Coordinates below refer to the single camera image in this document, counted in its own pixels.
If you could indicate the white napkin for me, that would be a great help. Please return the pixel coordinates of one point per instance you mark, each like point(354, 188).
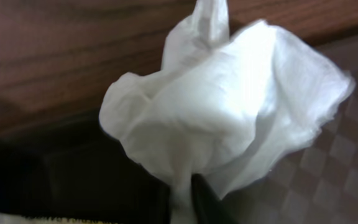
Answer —
point(226, 106)

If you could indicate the dark brown serving tray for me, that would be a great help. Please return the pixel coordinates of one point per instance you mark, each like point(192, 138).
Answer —
point(67, 167)

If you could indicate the yellow silver snack wrapper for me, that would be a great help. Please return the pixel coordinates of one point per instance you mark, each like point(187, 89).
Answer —
point(18, 219)

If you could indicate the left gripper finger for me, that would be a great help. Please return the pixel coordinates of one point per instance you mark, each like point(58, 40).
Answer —
point(207, 206)

